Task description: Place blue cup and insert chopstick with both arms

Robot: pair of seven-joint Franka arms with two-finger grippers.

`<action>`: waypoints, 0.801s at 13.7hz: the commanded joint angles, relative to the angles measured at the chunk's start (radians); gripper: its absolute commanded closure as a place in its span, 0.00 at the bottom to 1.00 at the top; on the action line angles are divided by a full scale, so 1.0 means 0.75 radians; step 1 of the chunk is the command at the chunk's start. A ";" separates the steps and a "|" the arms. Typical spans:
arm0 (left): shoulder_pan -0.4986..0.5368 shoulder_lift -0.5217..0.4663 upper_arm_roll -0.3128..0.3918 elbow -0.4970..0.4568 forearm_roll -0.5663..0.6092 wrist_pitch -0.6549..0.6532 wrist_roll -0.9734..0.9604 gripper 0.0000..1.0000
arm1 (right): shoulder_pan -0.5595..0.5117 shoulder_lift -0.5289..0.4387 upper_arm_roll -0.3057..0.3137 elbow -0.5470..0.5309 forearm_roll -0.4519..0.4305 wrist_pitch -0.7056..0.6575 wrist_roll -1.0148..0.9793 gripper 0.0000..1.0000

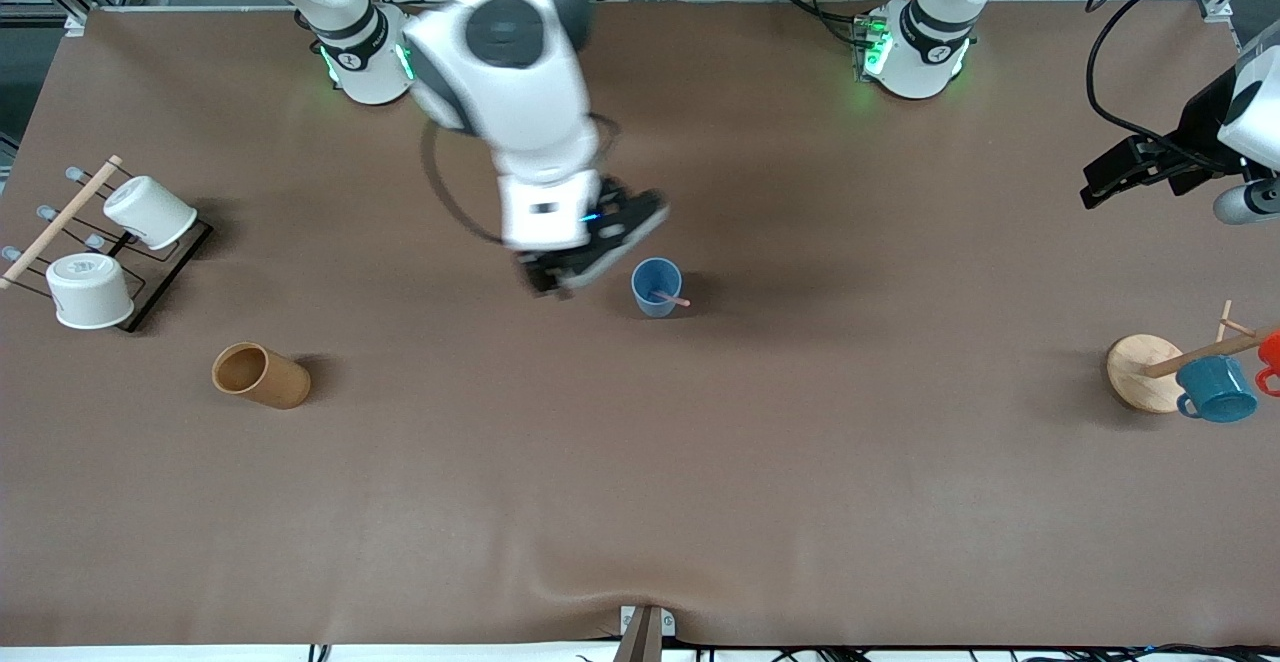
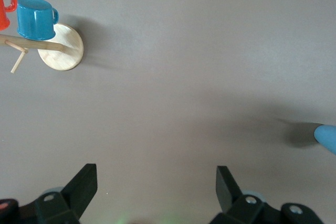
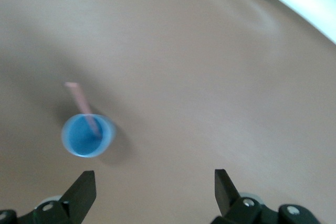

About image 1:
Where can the wooden mug tree stand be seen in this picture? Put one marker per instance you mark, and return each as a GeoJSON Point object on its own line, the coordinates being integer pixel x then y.
{"type": "Point", "coordinates": [1140, 377]}

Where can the red enamel mug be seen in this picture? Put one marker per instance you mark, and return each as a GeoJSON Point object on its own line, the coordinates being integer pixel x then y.
{"type": "Point", "coordinates": [1271, 352]}

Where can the teal enamel mug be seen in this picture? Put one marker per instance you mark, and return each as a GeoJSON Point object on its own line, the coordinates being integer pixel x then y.
{"type": "Point", "coordinates": [1220, 392]}

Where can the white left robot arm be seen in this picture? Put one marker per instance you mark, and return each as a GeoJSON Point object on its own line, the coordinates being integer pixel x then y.
{"type": "Point", "coordinates": [930, 42]}

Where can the brown wooden cup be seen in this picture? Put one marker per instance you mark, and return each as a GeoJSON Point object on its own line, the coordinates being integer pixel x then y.
{"type": "Point", "coordinates": [265, 377]}

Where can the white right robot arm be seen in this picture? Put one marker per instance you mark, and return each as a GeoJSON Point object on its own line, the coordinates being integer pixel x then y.
{"type": "Point", "coordinates": [520, 72]}

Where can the metal table clamp bracket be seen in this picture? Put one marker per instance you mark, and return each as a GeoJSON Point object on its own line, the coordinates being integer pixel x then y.
{"type": "Point", "coordinates": [642, 632]}

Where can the pink chopstick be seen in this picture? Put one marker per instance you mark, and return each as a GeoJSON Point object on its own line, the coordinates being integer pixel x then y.
{"type": "Point", "coordinates": [672, 298]}

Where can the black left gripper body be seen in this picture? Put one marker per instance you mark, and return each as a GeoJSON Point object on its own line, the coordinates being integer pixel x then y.
{"type": "Point", "coordinates": [1197, 129]}

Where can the light blue plastic cup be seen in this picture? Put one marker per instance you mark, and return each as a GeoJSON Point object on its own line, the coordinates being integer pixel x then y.
{"type": "Point", "coordinates": [655, 277]}

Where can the white cup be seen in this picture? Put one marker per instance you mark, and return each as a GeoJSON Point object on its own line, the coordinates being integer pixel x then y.
{"type": "Point", "coordinates": [150, 210]}
{"type": "Point", "coordinates": [90, 292]}

